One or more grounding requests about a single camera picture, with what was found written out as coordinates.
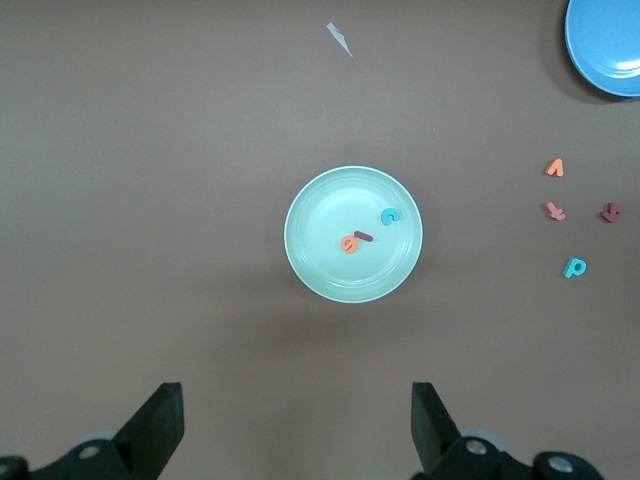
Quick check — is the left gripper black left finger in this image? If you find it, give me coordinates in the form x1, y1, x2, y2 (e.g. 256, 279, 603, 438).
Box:
0, 382, 185, 480

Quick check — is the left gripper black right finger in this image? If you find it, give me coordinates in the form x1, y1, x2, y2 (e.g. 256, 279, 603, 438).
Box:
411, 382, 601, 480

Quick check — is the green round plate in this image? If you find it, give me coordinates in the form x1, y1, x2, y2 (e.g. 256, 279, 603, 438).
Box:
284, 165, 424, 304

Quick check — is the brown paper table cover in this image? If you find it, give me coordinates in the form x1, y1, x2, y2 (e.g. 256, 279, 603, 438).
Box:
0, 0, 640, 480

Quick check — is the white paper scrap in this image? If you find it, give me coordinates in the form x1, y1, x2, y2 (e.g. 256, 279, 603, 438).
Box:
326, 22, 355, 58

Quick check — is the blue round plate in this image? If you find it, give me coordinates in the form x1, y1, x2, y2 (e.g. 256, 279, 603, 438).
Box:
564, 0, 640, 98

